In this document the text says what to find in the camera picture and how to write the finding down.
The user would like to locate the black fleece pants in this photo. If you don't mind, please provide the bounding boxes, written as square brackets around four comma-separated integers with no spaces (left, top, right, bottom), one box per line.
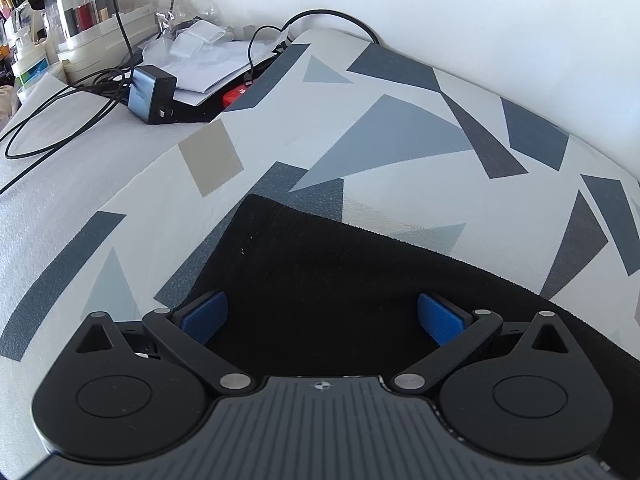
[152,193,636,378]

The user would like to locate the clear acrylic cosmetic organizer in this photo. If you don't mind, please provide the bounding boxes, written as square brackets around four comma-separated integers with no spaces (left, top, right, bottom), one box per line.
[42,0,156,68]

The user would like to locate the grey power adapter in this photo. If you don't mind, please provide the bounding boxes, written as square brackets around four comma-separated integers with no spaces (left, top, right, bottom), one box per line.
[127,65,178,125]

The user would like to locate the white crumpled paper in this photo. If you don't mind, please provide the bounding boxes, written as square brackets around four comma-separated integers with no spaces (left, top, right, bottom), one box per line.
[135,35,283,107]

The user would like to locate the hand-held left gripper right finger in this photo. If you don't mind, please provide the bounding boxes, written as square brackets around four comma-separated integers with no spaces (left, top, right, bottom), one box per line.
[391,292,576,394]

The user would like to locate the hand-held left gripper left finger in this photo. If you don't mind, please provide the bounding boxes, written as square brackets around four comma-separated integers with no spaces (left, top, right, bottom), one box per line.
[70,291,256,395]

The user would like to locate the white foam sheet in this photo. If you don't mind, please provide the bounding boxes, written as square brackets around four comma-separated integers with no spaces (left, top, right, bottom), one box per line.
[0,72,226,281]

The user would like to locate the clear plastic bag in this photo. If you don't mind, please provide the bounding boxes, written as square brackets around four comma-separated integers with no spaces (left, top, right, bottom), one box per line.
[155,5,238,61]

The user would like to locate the geometric patterned cloth cover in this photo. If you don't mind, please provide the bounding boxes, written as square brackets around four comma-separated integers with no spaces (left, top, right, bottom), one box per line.
[0,27,640,366]

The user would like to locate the red small object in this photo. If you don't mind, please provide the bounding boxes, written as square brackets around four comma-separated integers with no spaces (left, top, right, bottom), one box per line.
[221,87,261,111]

